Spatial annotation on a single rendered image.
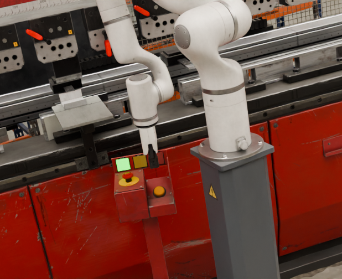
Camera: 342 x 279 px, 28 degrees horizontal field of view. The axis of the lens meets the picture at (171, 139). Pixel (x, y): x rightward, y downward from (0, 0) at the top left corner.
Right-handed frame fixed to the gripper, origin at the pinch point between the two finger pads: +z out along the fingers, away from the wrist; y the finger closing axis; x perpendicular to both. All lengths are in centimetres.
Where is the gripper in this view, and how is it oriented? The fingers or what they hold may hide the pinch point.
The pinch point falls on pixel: (153, 161)
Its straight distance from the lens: 238.1
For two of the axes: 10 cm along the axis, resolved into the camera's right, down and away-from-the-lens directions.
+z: 1.5, 8.8, 4.6
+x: 9.9, -1.7, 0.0
